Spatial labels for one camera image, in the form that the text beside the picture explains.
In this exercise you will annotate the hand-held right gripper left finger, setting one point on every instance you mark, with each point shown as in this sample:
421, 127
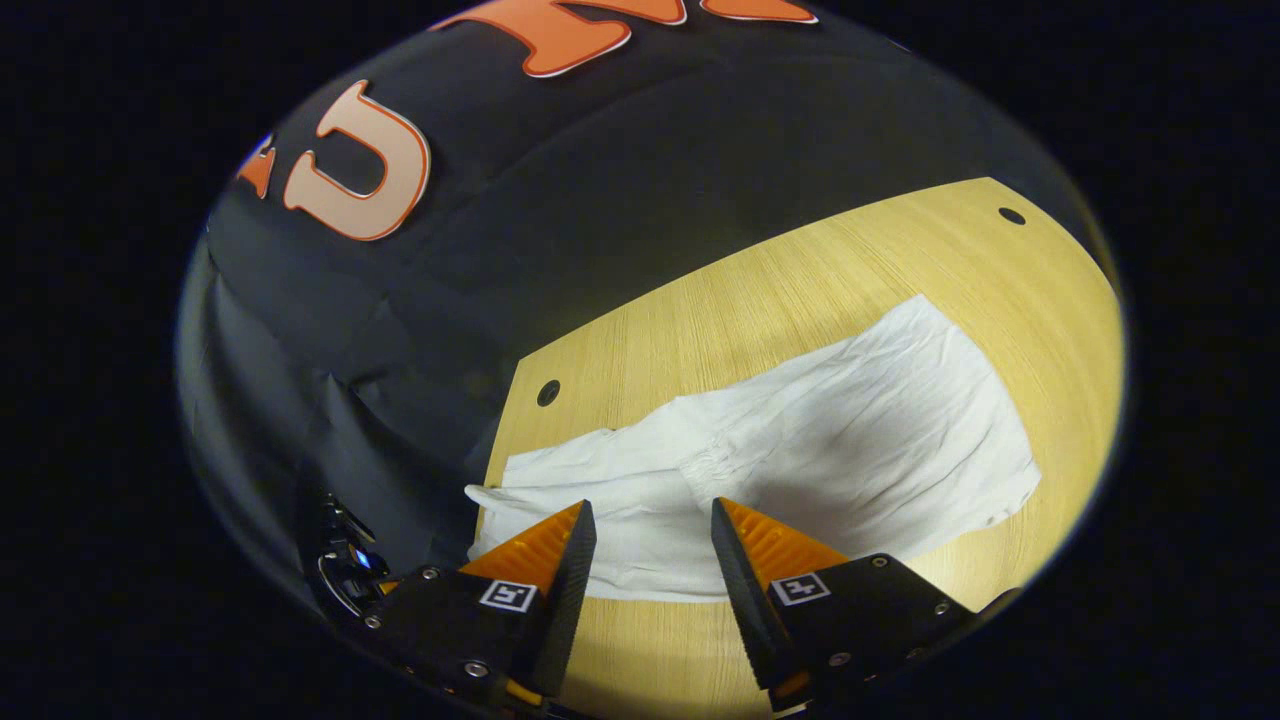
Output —
565, 600

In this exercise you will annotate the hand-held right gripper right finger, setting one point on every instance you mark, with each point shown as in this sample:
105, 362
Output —
745, 600

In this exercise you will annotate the white jeans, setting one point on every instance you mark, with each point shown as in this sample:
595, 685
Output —
860, 440

